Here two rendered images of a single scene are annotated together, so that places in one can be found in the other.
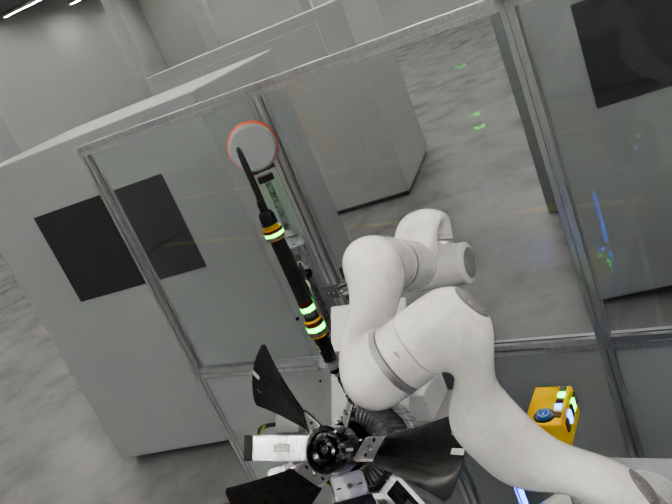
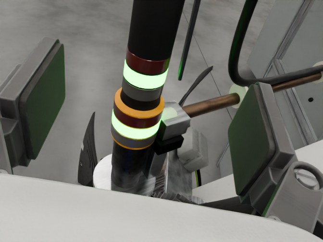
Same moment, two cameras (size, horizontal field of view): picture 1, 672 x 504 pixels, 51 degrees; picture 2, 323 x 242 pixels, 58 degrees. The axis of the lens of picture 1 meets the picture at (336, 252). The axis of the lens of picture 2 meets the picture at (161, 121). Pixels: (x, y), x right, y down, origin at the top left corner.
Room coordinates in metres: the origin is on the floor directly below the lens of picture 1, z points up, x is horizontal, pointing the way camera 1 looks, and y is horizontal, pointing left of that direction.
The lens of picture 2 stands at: (1.39, -0.05, 1.73)
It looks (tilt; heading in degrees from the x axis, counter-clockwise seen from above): 43 degrees down; 48
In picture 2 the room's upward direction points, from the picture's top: 16 degrees clockwise
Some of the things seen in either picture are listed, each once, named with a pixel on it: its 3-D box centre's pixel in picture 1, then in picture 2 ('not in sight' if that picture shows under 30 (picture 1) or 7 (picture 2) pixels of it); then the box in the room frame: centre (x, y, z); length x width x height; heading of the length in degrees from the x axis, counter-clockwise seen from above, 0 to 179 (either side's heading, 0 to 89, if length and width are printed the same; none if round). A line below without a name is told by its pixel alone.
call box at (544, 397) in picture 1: (553, 420); not in sight; (1.54, -0.35, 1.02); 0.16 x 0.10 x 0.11; 145
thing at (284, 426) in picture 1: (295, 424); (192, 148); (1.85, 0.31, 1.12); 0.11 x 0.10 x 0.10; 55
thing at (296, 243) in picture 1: (297, 252); not in sight; (2.12, 0.11, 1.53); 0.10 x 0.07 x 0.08; 0
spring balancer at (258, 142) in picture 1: (252, 146); not in sight; (2.22, 0.11, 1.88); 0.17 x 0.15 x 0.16; 55
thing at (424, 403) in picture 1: (415, 393); not in sight; (2.08, -0.06, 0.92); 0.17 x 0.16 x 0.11; 145
